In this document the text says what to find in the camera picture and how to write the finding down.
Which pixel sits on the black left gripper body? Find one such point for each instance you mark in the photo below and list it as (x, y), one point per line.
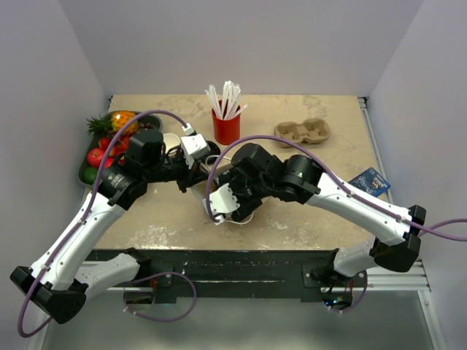
(168, 169)

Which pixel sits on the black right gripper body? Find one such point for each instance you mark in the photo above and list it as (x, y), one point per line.
(248, 193)

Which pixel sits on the brown pulp cup carrier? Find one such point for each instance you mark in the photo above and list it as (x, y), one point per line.
(311, 131)

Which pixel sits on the brown paper takeout bag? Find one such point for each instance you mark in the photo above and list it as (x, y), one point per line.
(198, 190)

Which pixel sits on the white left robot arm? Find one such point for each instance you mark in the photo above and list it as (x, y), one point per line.
(57, 283)

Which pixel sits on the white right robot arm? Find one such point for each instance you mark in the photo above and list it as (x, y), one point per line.
(255, 174)

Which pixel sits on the stacked brown paper cups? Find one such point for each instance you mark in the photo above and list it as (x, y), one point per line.
(171, 141)

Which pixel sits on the black plastic cup lid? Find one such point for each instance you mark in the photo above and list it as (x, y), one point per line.
(213, 148)

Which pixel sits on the red ribbed straw cup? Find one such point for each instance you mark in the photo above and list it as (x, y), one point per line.
(226, 131)

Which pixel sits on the dark red grape bunch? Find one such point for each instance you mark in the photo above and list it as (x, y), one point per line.
(146, 126)

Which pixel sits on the dark green fruit tray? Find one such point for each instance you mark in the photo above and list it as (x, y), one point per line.
(130, 131)

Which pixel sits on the red lychee fruit cluster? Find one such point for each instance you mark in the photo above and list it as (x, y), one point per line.
(120, 146)

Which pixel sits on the white wrapped straw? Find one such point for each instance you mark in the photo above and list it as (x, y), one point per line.
(225, 97)
(234, 93)
(213, 104)
(216, 102)
(238, 111)

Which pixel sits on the orange pineapple fruit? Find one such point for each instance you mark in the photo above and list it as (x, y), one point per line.
(110, 124)

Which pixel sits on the red apple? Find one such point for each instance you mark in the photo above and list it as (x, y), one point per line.
(95, 156)

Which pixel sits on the green lime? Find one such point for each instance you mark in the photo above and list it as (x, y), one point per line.
(89, 175)

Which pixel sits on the blue card packet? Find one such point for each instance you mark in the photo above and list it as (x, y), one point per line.
(371, 182)

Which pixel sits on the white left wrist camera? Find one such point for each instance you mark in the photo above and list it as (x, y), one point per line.
(194, 147)

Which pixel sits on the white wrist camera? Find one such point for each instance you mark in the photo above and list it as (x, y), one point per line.
(222, 202)
(194, 147)

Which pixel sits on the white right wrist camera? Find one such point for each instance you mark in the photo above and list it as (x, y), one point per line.
(222, 202)

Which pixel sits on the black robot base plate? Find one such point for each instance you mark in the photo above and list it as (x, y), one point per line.
(296, 274)

